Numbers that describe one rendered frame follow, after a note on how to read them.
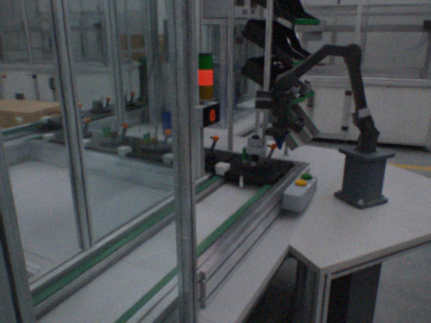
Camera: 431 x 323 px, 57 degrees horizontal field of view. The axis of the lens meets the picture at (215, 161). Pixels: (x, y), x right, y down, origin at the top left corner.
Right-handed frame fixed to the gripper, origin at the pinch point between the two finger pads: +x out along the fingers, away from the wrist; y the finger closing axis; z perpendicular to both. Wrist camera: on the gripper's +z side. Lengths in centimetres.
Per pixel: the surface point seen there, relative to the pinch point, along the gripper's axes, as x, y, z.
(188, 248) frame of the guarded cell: -1, -84, 12
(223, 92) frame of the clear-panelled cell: -1, 85, -69
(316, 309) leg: 39, -40, 28
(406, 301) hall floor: 109, 80, 55
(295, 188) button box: 12.6, -13.5, 11.1
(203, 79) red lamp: -24.1, -21.5, -21.3
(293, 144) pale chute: 6.7, 20.0, -0.8
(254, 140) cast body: 0.5, -2.3, -9.5
